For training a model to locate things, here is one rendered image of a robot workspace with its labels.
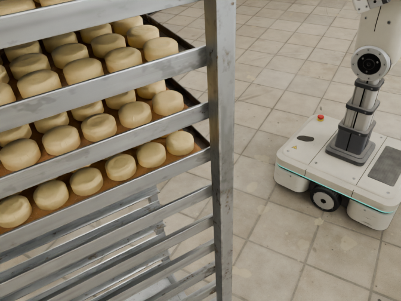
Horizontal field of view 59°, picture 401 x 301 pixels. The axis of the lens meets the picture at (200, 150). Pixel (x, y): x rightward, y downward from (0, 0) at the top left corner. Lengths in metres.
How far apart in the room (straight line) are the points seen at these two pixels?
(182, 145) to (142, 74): 0.19
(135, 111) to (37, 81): 0.15
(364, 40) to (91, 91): 1.38
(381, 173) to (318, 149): 0.33
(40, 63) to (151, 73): 0.15
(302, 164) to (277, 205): 0.28
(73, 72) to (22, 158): 0.13
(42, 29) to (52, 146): 0.17
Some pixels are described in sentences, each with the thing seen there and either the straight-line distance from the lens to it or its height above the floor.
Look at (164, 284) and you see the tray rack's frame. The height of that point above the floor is 0.15.
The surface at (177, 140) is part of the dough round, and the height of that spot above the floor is 1.15.
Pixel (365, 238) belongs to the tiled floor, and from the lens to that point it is 2.03.
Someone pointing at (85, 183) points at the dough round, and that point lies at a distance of 0.58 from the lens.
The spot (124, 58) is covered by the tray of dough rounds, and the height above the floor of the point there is 1.33.
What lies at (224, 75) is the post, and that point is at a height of 1.30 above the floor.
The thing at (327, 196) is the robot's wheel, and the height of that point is 0.12.
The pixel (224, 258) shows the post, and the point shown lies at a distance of 0.81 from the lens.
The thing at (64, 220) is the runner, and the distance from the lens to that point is 0.57.
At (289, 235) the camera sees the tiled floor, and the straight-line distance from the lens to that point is 1.94.
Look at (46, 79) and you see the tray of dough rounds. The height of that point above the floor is 1.33.
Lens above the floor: 1.54
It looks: 40 degrees down
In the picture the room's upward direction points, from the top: 4 degrees counter-clockwise
